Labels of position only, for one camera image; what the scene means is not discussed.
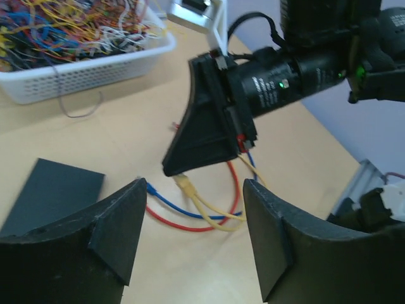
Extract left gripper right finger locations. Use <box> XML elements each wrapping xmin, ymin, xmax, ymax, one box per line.
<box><xmin>243</xmin><ymin>179</ymin><xmax>404</xmax><ymax>303</ymax></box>

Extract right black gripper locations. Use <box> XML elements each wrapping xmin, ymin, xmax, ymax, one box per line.
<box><xmin>162</xmin><ymin>47</ymin><xmax>301</xmax><ymax>177</ymax></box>

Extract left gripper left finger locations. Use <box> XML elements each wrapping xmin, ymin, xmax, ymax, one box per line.
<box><xmin>1</xmin><ymin>178</ymin><xmax>147</xmax><ymax>303</ymax></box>

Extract yellow ethernet cable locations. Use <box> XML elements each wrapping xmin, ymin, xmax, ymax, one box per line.
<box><xmin>172</xmin><ymin>151</ymin><xmax>266</xmax><ymax>232</ymax></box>

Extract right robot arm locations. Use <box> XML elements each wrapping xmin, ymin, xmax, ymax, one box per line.
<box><xmin>162</xmin><ymin>1</ymin><xmax>404</xmax><ymax>177</ymax></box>

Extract white plastic basket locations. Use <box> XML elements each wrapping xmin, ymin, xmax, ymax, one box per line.
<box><xmin>1</xmin><ymin>1</ymin><xmax>176</xmax><ymax>105</ymax></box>

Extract red ethernet cable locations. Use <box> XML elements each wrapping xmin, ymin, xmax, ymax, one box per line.
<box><xmin>146</xmin><ymin>122</ymin><xmax>251</xmax><ymax>233</ymax></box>

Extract black network switch upper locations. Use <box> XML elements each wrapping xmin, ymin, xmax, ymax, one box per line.
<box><xmin>1</xmin><ymin>158</ymin><xmax>105</xmax><ymax>238</ymax></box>

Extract blue ethernet cable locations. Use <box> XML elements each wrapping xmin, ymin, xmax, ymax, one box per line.
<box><xmin>146</xmin><ymin>151</ymin><xmax>259</xmax><ymax>220</ymax></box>

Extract aluminium frame rail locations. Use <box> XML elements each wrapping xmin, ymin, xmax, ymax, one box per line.
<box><xmin>327</xmin><ymin>160</ymin><xmax>384</xmax><ymax>220</ymax></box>

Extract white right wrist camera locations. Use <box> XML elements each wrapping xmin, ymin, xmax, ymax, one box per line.
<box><xmin>166</xmin><ymin>0</ymin><xmax>228</xmax><ymax>55</ymax></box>

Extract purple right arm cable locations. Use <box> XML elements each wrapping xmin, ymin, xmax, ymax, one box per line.
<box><xmin>381</xmin><ymin>171</ymin><xmax>405</xmax><ymax>184</ymax></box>

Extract tangled colourful wires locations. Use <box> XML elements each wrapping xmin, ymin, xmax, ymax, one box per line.
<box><xmin>0</xmin><ymin>0</ymin><xmax>165</xmax><ymax>118</ymax></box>

